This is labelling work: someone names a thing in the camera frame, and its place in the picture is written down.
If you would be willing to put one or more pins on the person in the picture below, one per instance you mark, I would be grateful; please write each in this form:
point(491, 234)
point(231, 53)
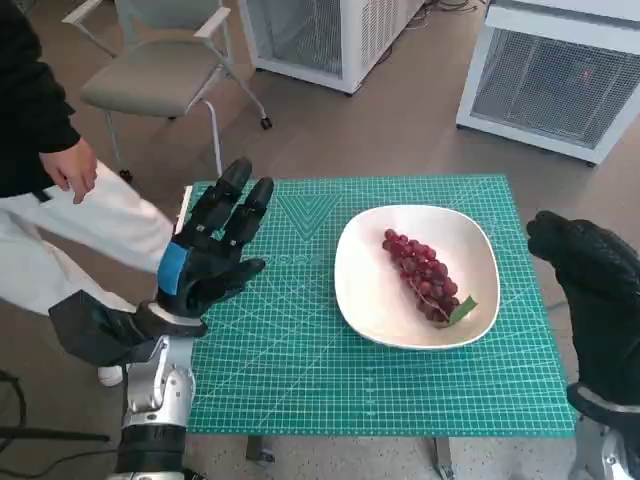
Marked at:
point(50, 250)

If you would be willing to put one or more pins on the grey chair with white frame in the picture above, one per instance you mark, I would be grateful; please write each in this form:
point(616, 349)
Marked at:
point(150, 75)

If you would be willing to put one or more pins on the white mesh cabinet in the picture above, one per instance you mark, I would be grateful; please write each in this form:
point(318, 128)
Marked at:
point(545, 85)
point(345, 40)

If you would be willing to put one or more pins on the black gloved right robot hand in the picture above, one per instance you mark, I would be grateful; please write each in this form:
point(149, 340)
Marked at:
point(600, 300)

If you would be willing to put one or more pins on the red toy grape bunch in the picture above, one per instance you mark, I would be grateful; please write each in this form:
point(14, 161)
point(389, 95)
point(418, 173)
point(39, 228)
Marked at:
point(422, 275)

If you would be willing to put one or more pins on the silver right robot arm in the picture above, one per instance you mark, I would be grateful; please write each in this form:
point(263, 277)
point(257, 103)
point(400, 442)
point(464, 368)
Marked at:
point(600, 440)

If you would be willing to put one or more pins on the green cutting mat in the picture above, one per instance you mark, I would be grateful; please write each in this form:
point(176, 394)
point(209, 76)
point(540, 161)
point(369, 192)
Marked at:
point(310, 380)

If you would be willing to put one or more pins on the black floor bar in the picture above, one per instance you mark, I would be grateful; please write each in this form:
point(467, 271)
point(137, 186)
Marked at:
point(55, 434)

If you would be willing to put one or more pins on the white square plate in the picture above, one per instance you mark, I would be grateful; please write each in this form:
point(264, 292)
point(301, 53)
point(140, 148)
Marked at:
point(360, 280)

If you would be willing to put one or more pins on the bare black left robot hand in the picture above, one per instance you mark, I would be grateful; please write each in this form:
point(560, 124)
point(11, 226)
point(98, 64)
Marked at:
point(210, 255)

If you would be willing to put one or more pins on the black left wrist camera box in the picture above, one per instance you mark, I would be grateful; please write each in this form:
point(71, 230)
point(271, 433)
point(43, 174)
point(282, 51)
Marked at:
point(95, 330)

